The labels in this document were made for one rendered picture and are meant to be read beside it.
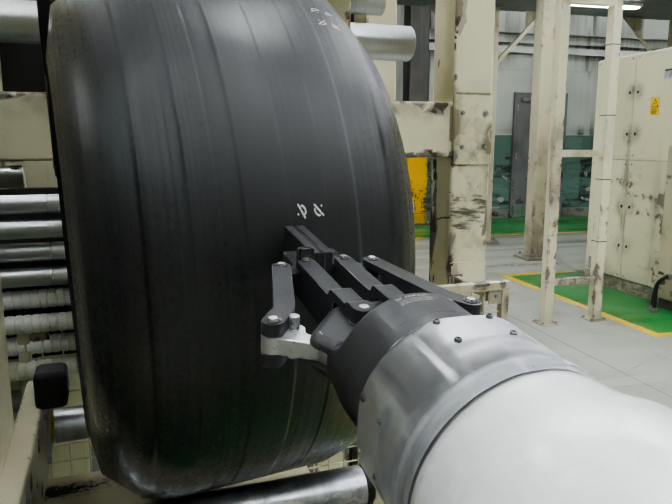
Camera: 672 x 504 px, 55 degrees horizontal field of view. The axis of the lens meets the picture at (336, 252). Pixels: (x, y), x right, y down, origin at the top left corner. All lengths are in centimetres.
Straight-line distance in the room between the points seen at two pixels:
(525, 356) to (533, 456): 5
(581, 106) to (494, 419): 1190
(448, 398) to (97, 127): 36
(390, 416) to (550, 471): 8
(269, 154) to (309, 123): 5
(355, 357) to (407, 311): 3
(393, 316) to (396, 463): 7
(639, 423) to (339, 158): 37
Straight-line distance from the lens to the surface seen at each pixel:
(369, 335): 28
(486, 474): 19
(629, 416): 20
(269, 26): 58
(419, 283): 39
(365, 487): 73
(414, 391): 23
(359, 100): 55
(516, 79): 1143
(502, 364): 23
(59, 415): 94
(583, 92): 1211
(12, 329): 110
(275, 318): 32
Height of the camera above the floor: 127
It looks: 10 degrees down
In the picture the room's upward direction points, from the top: straight up
